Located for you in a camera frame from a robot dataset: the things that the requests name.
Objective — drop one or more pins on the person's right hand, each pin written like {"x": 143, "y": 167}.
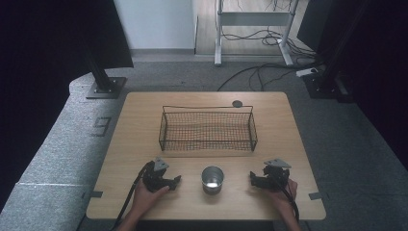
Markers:
{"x": 283, "y": 197}

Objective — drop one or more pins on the white power strip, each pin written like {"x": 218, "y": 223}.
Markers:
{"x": 306, "y": 71}

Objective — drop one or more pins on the metal cup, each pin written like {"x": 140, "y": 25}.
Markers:
{"x": 212, "y": 179}

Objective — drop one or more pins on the black stand with dark base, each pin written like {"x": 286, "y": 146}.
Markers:
{"x": 330, "y": 77}

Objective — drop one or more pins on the grey tape piece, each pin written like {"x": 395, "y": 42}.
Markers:
{"x": 96, "y": 194}
{"x": 315, "y": 195}

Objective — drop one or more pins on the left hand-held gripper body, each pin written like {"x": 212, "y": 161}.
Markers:
{"x": 153, "y": 179}

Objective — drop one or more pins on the dark round table grommet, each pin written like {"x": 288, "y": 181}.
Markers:
{"x": 237, "y": 103}

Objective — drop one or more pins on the white desk frame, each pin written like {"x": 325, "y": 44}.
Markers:
{"x": 256, "y": 18}

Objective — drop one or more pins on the person's left hand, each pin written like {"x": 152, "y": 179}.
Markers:
{"x": 145, "y": 199}

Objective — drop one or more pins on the black curtain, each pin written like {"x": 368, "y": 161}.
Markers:
{"x": 48, "y": 48}

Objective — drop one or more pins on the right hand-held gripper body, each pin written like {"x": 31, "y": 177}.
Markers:
{"x": 275, "y": 177}

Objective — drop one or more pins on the black stand with base plate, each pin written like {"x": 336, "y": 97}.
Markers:
{"x": 105, "y": 84}

